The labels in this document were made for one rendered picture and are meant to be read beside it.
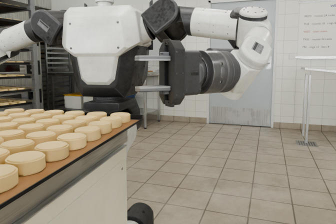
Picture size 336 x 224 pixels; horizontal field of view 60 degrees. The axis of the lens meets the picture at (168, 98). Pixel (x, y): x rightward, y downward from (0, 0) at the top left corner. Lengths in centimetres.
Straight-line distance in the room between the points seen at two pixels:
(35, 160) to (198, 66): 32
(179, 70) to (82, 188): 28
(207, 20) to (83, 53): 41
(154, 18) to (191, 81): 45
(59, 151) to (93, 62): 55
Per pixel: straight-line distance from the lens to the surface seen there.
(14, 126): 68
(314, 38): 500
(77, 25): 100
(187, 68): 54
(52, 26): 111
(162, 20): 95
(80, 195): 58
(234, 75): 60
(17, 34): 123
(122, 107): 102
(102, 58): 97
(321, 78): 502
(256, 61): 62
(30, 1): 222
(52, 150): 47
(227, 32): 91
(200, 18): 93
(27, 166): 43
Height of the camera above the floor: 105
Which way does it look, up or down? 7 degrees down
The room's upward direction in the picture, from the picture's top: straight up
